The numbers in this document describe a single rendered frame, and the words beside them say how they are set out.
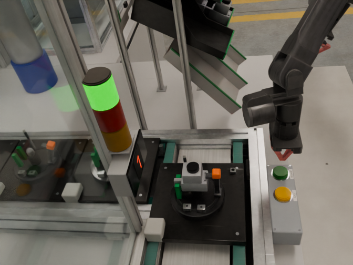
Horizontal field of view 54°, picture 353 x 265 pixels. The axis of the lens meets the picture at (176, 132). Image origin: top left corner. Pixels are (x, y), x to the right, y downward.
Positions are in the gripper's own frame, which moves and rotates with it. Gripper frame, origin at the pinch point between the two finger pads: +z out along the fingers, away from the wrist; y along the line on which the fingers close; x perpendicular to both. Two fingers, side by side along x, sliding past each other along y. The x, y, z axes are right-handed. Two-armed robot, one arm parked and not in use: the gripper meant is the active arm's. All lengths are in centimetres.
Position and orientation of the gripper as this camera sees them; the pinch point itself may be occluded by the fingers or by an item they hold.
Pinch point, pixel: (282, 158)
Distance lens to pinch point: 92.7
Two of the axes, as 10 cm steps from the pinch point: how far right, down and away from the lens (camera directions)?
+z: 1.3, 7.2, 6.8
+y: -1.1, 6.9, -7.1
